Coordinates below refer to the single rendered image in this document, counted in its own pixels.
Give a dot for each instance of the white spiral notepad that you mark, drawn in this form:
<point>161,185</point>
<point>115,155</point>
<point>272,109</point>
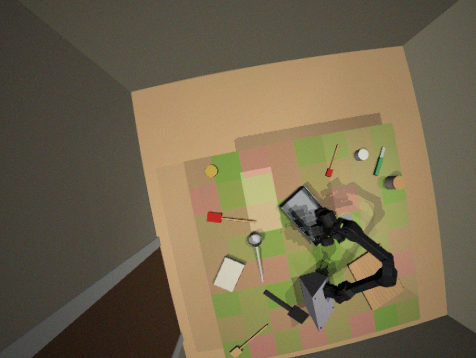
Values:
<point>228,274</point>

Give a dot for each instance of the yellow round disc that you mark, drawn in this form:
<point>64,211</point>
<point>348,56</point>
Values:
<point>210,171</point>

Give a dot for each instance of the brown wooden board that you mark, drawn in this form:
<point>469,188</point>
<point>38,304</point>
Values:
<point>365,266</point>

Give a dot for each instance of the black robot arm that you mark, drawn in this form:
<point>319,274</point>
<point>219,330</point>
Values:
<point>386,276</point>

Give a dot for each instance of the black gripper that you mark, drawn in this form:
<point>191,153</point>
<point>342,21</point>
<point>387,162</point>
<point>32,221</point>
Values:
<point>327,241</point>

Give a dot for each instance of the short grey cylinder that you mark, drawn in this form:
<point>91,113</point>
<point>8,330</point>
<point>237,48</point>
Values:
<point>361,154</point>

